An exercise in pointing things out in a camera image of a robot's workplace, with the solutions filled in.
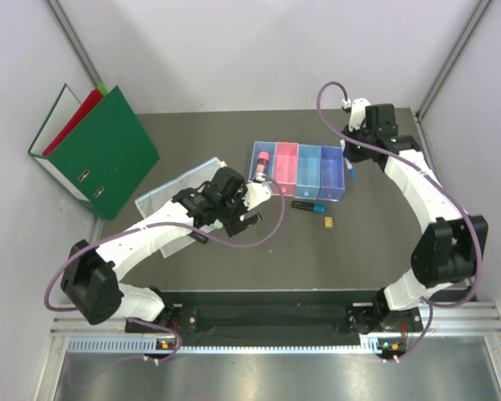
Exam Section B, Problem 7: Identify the purple capped black highlighter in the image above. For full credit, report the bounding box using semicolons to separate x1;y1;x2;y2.
190;231;209;244

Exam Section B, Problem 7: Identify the blue capped black highlighter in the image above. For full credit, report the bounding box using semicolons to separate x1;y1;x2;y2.
291;200;326;213

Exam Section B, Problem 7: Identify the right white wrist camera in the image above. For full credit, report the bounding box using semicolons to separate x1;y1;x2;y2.
342;98;371;132

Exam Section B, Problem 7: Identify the purple cable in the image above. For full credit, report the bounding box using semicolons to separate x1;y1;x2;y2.
316;81;485;363
43;175;286;364

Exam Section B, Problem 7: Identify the green lever arch binder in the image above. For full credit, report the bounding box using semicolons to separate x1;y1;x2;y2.
28;84;159;220

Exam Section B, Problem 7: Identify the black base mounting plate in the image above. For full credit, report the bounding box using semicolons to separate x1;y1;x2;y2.
124;287;425;335

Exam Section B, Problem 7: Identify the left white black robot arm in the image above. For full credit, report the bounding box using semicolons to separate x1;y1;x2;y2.
60;167;272;332

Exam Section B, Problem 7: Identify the left aluminium corner post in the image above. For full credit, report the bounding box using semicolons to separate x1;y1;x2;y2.
43;0;102;86

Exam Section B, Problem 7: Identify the purple drawer bin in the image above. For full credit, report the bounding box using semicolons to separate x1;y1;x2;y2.
317;146;346;201

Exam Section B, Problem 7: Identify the small yellow eraser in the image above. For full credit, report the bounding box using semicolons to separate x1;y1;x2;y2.
324;217;334;228

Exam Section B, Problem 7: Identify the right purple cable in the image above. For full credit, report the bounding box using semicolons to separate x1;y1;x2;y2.
316;81;485;363

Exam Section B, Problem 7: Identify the aluminium corner post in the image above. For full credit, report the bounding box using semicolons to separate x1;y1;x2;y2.
43;0;102;86
414;0;493;122

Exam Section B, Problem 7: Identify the clear mesh zipper pouch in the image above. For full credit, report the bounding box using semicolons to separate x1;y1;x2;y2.
134;157;227;258

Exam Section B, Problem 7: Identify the light blue drawer bin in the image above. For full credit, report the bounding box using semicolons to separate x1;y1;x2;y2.
249;141;276;180
295;145;321;200

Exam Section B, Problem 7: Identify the red folder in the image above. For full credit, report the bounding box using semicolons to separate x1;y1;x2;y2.
43;89;105;156

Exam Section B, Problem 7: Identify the pink drawer bin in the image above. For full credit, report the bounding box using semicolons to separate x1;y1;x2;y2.
273;142;299;196

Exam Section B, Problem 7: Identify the right aluminium corner post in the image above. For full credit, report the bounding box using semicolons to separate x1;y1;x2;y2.
414;0;493;122

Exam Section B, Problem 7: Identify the white blue whiteboard marker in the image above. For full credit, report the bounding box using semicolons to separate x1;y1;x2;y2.
345;159;356;180

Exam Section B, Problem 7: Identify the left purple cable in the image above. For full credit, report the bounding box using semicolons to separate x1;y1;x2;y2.
43;175;286;364

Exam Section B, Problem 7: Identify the slotted grey cable duct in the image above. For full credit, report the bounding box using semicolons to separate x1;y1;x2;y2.
66;333;382;355

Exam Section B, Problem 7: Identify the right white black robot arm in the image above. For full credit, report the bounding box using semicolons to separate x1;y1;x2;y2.
344;98;488;333

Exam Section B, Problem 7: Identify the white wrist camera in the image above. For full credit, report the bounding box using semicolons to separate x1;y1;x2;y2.
342;98;371;132
243;173;272;211

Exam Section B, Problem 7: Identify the pink capped crayon tube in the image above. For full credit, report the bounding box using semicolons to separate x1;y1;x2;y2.
255;151;271;175

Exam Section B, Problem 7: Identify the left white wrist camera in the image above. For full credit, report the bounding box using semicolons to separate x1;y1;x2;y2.
243;173;272;211

